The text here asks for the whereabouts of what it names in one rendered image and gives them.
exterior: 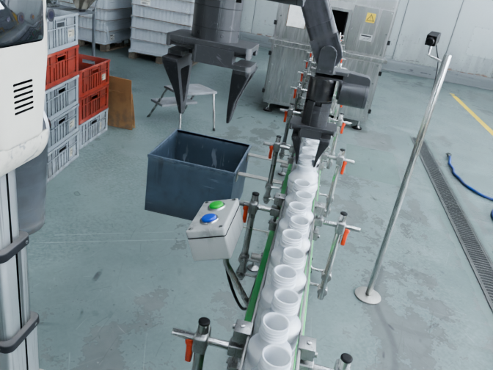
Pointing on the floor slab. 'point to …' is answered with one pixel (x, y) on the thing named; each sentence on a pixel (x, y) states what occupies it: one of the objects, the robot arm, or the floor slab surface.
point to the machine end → (365, 35)
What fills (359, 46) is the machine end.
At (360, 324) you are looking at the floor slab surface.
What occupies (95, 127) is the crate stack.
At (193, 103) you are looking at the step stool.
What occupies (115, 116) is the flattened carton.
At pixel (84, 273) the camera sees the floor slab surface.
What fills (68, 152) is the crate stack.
